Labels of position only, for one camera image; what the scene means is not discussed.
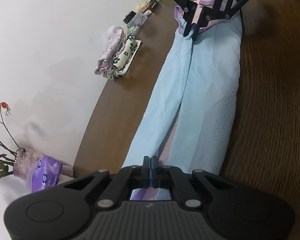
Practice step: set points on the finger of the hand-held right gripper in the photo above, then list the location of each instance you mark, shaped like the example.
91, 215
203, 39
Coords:
196, 31
187, 28

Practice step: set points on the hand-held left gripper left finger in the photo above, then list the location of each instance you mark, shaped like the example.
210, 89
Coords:
146, 172

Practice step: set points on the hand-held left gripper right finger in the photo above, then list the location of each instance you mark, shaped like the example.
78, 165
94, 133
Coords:
155, 172

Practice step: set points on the pink and blue mesh vest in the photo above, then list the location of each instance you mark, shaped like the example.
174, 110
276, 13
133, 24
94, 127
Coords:
205, 80

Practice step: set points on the dark red box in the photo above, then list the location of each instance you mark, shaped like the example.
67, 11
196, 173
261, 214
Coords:
153, 4

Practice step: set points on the white tube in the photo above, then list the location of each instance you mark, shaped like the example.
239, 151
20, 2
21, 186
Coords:
147, 12

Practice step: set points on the yellow sticky note pad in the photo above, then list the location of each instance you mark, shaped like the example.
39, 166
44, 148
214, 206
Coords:
143, 5

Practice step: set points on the green and white small boxes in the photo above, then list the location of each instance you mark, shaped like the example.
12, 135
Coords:
133, 29

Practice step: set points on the black charger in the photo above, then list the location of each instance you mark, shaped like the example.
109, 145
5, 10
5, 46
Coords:
129, 17

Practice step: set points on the cream green-flowered folded garment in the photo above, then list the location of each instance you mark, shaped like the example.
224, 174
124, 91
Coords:
126, 55

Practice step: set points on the white robot speaker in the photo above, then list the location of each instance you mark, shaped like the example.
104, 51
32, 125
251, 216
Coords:
112, 31

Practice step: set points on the lilac ruffled folded garment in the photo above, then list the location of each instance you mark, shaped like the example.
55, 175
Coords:
116, 56

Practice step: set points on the pink floral folded garment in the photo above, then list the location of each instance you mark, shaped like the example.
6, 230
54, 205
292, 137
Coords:
110, 52

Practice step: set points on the purple tissue pack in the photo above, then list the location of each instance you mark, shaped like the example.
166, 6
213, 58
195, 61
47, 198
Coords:
46, 175

